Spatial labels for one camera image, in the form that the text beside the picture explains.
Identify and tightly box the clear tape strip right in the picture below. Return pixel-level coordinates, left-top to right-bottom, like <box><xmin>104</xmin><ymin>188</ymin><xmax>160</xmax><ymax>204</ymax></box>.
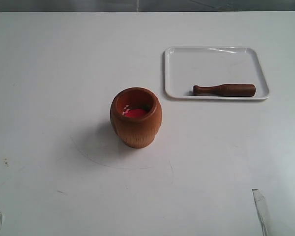
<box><xmin>252</xmin><ymin>189</ymin><xmax>272</xmax><ymax>236</ymax></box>

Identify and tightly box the dark wooden pestle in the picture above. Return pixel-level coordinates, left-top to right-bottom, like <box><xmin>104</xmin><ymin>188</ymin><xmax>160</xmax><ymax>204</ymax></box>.
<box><xmin>192</xmin><ymin>84</ymin><xmax>256</xmax><ymax>97</ymax></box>

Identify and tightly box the red object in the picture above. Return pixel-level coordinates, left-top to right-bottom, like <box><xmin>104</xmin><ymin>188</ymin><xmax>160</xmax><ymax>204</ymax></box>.
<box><xmin>122</xmin><ymin>105</ymin><xmax>148</xmax><ymax>118</ymax></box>

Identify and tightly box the wooden mortar cup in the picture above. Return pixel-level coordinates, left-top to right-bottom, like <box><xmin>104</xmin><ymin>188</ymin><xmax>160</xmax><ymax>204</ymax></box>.
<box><xmin>110</xmin><ymin>87</ymin><xmax>162</xmax><ymax>148</ymax></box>

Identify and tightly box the white plastic tray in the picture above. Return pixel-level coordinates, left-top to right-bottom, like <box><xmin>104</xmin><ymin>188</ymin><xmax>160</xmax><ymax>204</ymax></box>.
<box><xmin>163</xmin><ymin>47</ymin><xmax>270</xmax><ymax>101</ymax></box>

